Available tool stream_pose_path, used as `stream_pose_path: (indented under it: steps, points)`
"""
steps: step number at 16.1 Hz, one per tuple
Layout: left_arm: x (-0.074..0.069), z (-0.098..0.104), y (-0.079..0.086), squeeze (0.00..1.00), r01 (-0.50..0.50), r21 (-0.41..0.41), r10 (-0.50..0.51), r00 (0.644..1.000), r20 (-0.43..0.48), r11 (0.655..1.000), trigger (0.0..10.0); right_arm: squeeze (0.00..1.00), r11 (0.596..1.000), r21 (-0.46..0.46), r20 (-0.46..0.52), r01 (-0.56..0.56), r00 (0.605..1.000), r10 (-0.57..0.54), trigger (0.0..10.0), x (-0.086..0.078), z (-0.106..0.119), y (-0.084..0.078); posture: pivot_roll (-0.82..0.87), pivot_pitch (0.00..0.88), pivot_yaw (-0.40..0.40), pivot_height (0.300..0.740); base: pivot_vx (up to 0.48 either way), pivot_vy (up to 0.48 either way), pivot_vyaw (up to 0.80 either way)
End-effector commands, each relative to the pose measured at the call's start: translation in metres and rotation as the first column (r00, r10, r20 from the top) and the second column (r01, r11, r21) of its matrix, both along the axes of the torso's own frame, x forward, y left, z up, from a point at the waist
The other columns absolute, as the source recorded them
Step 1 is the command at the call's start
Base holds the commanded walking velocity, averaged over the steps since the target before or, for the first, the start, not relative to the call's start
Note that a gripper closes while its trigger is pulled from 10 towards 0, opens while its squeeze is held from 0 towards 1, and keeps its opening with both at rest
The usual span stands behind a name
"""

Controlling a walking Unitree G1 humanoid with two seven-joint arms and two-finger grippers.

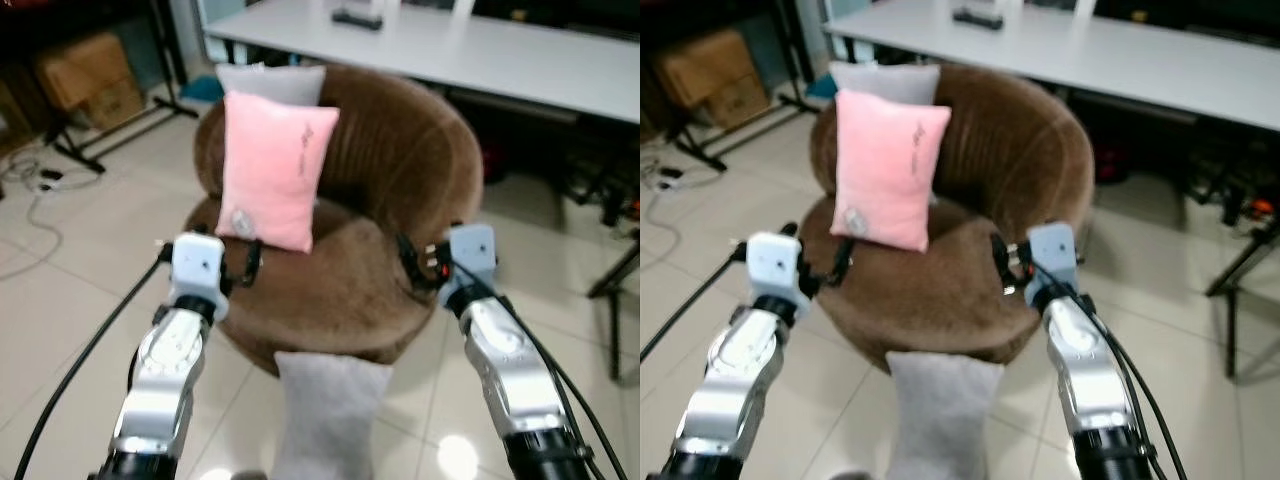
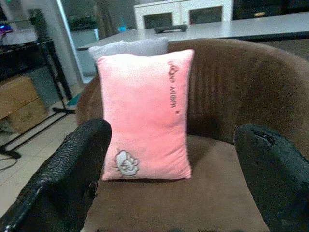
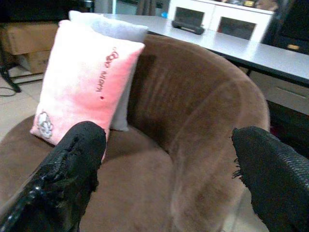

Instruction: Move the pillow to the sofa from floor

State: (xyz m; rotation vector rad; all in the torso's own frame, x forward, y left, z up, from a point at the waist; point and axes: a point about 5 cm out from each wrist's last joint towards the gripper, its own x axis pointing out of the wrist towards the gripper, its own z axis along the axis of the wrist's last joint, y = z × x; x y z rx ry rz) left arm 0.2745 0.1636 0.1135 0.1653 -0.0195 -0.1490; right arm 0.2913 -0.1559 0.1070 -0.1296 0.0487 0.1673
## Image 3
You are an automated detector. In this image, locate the brown round sofa chair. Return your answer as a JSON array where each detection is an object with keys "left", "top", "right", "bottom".
[{"left": 0, "top": 33, "right": 271, "bottom": 232}]

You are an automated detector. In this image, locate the light grey pillow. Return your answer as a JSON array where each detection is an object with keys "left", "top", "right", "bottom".
[{"left": 69, "top": 10, "right": 149, "bottom": 132}]

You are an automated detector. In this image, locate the white long table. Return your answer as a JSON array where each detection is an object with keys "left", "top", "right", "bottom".
[{"left": 103, "top": 13, "right": 309, "bottom": 114}]

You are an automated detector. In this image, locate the white cabinet with glass doors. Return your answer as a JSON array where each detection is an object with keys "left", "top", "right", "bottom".
[{"left": 168, "top": 0, "right": 275, "bottom": 44}]

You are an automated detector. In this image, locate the small cardboard box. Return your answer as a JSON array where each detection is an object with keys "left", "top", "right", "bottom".
[{"left": 18, "top": 49, "right": 51, "bottom": 74}]

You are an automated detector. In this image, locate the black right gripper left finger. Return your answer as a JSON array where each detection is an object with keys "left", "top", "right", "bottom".
[{"left": 0, "top": 120, "right": 107, "bottom": 232}]

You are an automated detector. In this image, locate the black monitor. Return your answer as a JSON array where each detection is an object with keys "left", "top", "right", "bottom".
[{"left": 263, "top": 0, "right": 309, "bottom": 55}]

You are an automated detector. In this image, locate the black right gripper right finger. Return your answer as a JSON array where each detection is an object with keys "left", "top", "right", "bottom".
[{"left": 229, "top": 125, "right": 309, "bottom": 232}]

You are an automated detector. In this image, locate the large cardboard box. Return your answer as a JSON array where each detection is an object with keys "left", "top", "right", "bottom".
[{"left": 0, "top": 21, "right": 60, "bottom": 55}]

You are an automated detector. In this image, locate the black flat device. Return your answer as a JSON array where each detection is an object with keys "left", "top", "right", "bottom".
[{"left": 171, "top": 19, "right": 206, "bottom": 36}]

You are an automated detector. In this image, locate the pink plush pillow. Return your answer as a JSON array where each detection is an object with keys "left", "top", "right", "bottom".
[{"left": 30, "top": 19, "right": 145, "bottom": 163}]

